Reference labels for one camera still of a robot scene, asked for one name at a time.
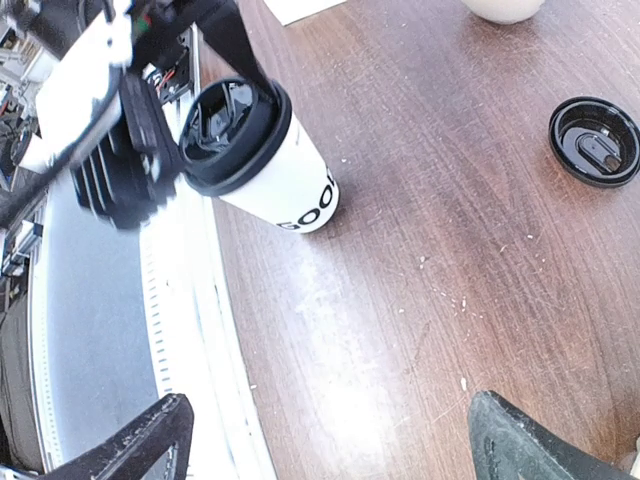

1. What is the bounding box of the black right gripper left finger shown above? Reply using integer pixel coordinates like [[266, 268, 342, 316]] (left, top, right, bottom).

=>
[[43, 394, 194, 480]]

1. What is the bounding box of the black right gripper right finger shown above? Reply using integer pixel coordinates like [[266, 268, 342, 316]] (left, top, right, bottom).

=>
[[467, 391, 632, 480]]

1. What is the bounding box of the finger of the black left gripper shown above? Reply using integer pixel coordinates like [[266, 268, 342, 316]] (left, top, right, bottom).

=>
[[195, 0, 273, 95]]

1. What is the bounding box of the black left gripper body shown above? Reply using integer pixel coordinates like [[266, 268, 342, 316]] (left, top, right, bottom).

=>
[[72, 74, 183, 231]]

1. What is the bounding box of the white paper coffee cup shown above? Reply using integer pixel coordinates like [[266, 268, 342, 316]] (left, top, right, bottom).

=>
[[209, 112, 341, 235]]

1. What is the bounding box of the black coffee lid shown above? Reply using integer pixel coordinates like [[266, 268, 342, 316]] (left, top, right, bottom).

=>
[[548, 96, 639, 188], [178, 77, 293, 197]]

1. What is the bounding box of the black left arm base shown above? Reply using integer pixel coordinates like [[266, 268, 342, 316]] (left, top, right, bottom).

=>
[[143, 29, 194, 105]]

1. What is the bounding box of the black coffee lid on table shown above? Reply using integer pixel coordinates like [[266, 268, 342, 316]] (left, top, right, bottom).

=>
[[548, 96, 639, 188]]

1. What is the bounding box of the brown paper bag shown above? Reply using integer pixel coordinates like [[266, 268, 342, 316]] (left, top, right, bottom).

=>
[[264, 0, 345, 26]]

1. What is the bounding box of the plain white round bowl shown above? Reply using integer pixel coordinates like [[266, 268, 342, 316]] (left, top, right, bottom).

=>
[[462, 0, 545, 25]]

